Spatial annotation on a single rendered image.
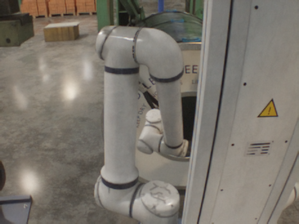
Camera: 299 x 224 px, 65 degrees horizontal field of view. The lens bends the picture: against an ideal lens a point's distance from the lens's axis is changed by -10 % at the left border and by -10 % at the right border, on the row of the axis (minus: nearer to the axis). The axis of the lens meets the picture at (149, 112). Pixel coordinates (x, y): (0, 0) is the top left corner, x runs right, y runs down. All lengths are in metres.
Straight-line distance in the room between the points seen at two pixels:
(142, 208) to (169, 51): 0.58
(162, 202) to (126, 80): 0.46
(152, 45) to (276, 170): 0.51
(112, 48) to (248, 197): 0.62
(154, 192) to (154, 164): 0.93
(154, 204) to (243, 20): 0.70
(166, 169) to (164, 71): 1.26
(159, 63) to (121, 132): 0.27
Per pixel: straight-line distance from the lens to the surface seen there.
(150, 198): 0.98
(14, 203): 2.50
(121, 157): 0.93
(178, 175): 2.01
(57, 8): 12.62
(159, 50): 0.76
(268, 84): 0.60
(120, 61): 0.81
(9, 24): 1.26
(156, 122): 1.26
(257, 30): 0.55
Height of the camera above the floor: 1.74
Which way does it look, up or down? 30 degrees down
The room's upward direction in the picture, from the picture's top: straight up
